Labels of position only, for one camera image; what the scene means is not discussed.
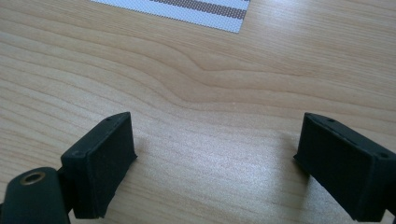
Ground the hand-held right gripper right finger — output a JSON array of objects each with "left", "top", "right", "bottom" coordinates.
[{"left": 293, "top": 112, "right": 396, "bottom": 223}]

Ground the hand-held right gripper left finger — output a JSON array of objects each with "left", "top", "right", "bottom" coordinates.
[{"left": 60, "top": 111, "right": 138, "bottom": 219}]

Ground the white brown striped woven mat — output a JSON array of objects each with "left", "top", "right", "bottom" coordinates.
[{"left": 89, "top": 0, "right": 251, "bottom": 35}]

